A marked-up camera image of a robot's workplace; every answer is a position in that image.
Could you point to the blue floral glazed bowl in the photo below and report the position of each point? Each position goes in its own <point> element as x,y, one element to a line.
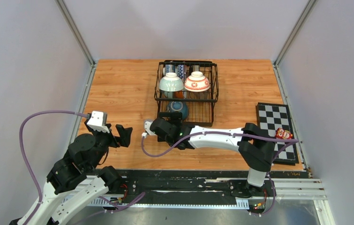
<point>177,106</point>

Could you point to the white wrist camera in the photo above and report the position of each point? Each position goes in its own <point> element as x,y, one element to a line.
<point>147,124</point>
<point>97,121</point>

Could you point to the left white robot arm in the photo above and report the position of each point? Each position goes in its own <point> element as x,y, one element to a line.
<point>82,157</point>

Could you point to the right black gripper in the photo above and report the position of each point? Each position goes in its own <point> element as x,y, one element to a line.
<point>176,117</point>

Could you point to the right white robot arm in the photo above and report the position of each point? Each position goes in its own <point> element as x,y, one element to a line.
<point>254,145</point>

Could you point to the black wire dish rack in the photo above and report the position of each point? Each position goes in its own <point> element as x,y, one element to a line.
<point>200,104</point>

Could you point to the red owl toy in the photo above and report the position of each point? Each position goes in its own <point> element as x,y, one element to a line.
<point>283,134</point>

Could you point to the red white patterned bowl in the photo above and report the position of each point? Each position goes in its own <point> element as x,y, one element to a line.
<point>181,71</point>

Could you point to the red rimmed bowl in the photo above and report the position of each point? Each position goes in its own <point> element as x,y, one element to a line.
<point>197,82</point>

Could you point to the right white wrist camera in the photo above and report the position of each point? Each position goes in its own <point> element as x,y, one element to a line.
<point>147,124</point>

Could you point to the celadon bowl black rim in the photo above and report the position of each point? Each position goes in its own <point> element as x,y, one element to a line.
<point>170,82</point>

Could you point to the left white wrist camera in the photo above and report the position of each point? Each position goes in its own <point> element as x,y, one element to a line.
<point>97,121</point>

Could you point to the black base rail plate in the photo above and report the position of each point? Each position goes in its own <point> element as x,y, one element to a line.
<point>191,187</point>

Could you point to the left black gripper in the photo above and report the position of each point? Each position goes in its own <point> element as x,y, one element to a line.
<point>124,135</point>

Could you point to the celadon bowl brown rim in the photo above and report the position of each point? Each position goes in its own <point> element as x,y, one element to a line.
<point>168,94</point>

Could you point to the black white checkerboard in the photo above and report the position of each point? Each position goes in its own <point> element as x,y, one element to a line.
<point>271,117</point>

